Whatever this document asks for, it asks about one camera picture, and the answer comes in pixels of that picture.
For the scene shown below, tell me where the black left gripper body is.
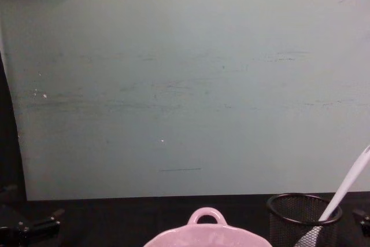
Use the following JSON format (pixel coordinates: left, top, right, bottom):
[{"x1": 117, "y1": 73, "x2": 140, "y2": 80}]
[{"x1": 0, "y1": 204, "x2": 33, "y2": 241}]

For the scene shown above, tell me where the white plastic spoon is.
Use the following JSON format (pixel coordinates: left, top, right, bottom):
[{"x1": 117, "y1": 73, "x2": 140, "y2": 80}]
[{"x1": 294, "y1": 144, "x2": 370, "y2": 247}]

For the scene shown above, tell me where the black table cloth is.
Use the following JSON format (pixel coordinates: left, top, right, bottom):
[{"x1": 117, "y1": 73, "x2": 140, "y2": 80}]
[{"x1": 0, "y1": 191, "x2": 370, "y2": 247}]

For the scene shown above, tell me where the black mesh pen holder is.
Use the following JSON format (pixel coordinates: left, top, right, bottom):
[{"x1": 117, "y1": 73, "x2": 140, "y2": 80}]
[{"x1": 266, "y1": 193, "x2": 343, "y2": 247}]

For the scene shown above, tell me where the black hanging drape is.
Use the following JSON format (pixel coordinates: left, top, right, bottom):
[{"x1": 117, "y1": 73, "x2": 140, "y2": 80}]
[{"x1": 0, "y1": 50, "x2": 28, "y2": 202}]

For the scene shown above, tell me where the pink ceramic bowl with handle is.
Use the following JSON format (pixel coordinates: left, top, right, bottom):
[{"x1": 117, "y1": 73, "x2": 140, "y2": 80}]
[{"x1": 143, "y1": 207, "x2": 270, "y2": 247}]

